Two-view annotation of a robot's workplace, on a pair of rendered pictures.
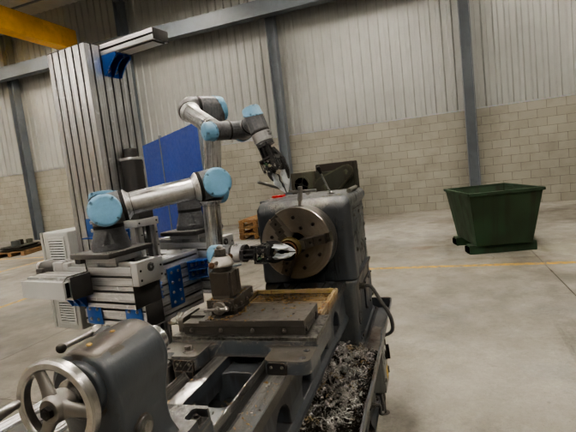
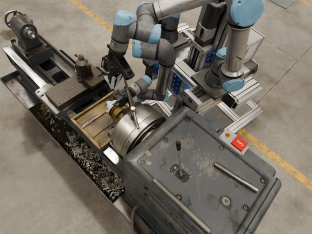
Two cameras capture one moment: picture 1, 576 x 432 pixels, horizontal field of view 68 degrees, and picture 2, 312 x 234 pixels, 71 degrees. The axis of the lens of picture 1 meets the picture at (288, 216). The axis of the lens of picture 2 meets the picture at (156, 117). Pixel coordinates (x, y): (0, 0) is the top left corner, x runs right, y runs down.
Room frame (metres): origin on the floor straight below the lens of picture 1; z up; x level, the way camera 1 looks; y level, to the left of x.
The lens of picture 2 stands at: (2.14, -0.60, 2.14)
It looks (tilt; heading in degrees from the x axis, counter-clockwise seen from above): 56 degrees down; 107
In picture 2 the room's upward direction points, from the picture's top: 10 degrees clockwise
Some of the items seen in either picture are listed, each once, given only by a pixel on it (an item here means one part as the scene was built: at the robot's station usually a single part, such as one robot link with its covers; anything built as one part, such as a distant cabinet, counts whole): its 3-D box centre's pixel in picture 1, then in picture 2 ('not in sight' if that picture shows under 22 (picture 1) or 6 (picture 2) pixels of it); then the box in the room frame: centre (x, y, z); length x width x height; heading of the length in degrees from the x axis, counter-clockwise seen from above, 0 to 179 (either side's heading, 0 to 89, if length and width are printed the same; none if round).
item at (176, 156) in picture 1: (168, 196); not in sight; (8.31, 2.25, 1.18); 4.12 x 0.80 x 2.35; 32
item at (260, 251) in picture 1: (257, 253); (123, 96); (1.68, 0.14, 1.08); 0.12 x 0.09 x 0.08; 72
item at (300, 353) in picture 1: (247, 340); (74, 87); (1.26, 0.17, 0.90); 0.47 x 0.30 x 0.06; 72
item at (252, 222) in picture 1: (264, 225); not in sight; (10.05, 0.57, 0.22); 1.25 x 0.86 x 0.44; 163
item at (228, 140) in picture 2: not in sight; (232, 143); (2.35, 0.04, 1.23); 0.13 x 0.08 x 0.05; 162
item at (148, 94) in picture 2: not in sight; (144, 94); (1.76, 0.29, 0.99); 0.11 x 0.08 x 0.11; 21
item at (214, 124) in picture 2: not in sight; (209, 124); (2.21, 0.09, 1.24); 0.09 x 0.08 x 0.03; 162
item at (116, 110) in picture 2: (289, 249); (119, 114); (1.73, 0.01, 1.08); 0.09 x 0.09 x 0.09; 73
